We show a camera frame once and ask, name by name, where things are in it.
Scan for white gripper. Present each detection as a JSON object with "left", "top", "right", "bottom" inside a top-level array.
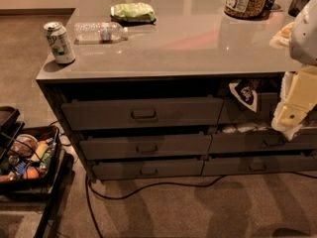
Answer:
[{"left": 271, "top": 65, "right": 317, "bottom": 141}]

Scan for grey drawer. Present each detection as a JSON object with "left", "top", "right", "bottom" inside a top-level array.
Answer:
[
  {"left": 209, "top": 130, "right": 317, "bottom": 154},
  {"left": 79, "top": 133, "right": 212, "bottom": 160},
  {"left": 202, "top": 154, "right": 317, "bottom": 177},
  {"left": 61, "top": 96, "right": 223, "bottom": 130},
  {"left": 92, "top": 159, "right": 204, "bottom": 179},
  {"left": 218, "top": 92, "right": 279, "bottom": 124}
]

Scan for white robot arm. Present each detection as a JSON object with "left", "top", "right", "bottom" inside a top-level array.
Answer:
[{"left": 271, "top": 0, "right": 317, "bottom": 141}]

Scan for white paper in drawer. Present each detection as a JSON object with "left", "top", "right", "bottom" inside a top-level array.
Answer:
[{"left": 220, "top": 122, "right": 269, "bottom": 134}]

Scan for grey drawer cabinet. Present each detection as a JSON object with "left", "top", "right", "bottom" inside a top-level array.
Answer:
[{"left": 37, "top": 0, "right": 316, "bottom": 179}]

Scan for large jar of nuts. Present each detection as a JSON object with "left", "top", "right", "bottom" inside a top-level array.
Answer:
[{"left": 224, "top": 0, "right": 265, "bottom": 19}]

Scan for green snack bag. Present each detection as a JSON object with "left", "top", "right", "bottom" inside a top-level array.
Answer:
[{"left": 110, "top": 2, "right": 156, "bottom": 23}]

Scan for clear plastic water bottle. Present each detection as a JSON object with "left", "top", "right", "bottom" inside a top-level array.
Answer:
[{"left": 74, "top": 22, "right": 128, "bottom": 44}]

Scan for green white soda can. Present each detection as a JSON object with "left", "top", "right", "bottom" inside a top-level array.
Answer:
[{"left": 44, "top": 22, "right": 75, "bottom": 64}]

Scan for yellow bottle in bin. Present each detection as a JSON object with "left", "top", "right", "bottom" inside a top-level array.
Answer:
[{"left": 31, "top": 141, "right": 49, "bottom": 162}]

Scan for black bin of items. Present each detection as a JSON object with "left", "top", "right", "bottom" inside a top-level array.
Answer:
[{"left": 0, "top": 126, "right": 60, "bottom": 194}]

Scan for orange fruit in bin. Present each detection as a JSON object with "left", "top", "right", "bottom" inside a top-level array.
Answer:
[{"left": 23, "top": 167, "right": 40, "bottom": 179}]

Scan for black empty tray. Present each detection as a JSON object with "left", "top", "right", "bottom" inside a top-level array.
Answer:
[{"left": 0, "top": 106, "right": 25, "bottom": 141}]

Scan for black floor cable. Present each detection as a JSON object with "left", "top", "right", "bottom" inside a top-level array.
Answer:
[{"left": 84, "top": 171, "right": 317, "bottom": 238}]

